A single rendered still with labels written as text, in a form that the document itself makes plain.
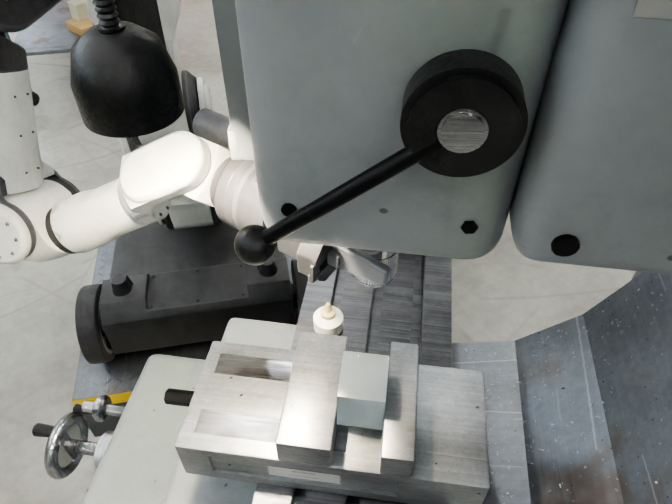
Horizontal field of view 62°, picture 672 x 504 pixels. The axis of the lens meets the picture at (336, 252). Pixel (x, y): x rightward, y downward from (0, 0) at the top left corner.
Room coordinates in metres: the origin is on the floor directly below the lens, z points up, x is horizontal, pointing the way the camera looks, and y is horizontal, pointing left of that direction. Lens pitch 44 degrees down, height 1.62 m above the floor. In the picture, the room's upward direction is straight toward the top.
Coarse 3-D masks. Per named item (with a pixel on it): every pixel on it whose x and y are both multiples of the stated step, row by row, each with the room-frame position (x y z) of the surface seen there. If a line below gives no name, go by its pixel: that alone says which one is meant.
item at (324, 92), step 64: (256, 0) 0.32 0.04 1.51; (320, 0) 0.31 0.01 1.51; (384, 0) 0.31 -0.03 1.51; (448, 0) 0.30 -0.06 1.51; (512, 0) 0.30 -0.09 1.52; (256, 64) 0.32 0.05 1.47; (320, 64) 0.31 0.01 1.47; (384, 64) 0.31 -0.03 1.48; (512, 64) 0.30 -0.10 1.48; (256, 128) 0.33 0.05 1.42; (320, 128) 0.31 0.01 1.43; (384, 128) 0.31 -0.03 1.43; (320, 192) 0.31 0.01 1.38; (384, 192) 0.31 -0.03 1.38; (448, 192) 0.30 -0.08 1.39; (512, 192) 0.31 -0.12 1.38; (448, 256) 0.30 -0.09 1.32
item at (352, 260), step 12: (336, 252) 0.39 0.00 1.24; (348, 252) 0.39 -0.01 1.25; (360, 252) 0.39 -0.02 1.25; (336, 264) 0.39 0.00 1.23; (348, 264) 0.39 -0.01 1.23; (360, 264) 0.38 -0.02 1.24; (372, 264) 0.37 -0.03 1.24; (384, 264) 0.37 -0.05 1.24; (360, 276) 0.38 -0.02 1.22; (372, 276) 0.37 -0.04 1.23; (384, 276) 0.36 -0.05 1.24
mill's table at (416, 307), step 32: (416, 256) 0.68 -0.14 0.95; (320, 288) 0.60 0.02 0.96; (352, 288) 0.60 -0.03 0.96; (384, 288) 0.60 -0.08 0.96; (416, 288) 0.61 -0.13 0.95; (448, 288) 0.60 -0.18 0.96; (352, 320) 0.53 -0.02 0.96; (384, 320) 0.53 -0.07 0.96; (416, 320) 0.54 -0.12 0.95; (448, 320) 0.53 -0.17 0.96; (384, 352) 0.47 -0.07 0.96; (448, 352) 0.47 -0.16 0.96
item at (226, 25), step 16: (224, 0) 0.40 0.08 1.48; (224, 16) 0.40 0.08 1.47; (224, 32) 0.40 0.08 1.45; (224, 48) 0.40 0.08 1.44; (240, 48) 0.40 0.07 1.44; (224, 64) 0.40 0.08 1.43; (240, 64) 0.40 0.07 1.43; (224, 80) 0.41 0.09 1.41; (240, 80) 0.40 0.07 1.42; (240, 96) 0.40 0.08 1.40; (240, 112) 0.40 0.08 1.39; (240, 128) 0.40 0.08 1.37; (240, 144) 0.40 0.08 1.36
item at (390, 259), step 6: (366, 252) 0.38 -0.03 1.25; (372, 252) 0.38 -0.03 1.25; (378, 252) 0.38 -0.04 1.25; (384, 252) 0.38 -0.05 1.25; (390, 252) 0.39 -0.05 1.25; (378, 258) 0.38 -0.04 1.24; (384, 258) 0.38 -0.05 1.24; (390, 258) 0.39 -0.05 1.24; (396, 258) 0.39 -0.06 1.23; (390, 264) 0.39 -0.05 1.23; (396, 264) 0.40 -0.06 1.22; (396, 270) 0.40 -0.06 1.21; (354, 276) 0.40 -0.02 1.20; (390, 276) 0.39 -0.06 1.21; (360, 282) 0.39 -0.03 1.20; (366, 282) 0.38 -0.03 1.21; (372, 282) 0.38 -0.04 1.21; (390, 282) 0.39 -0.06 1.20
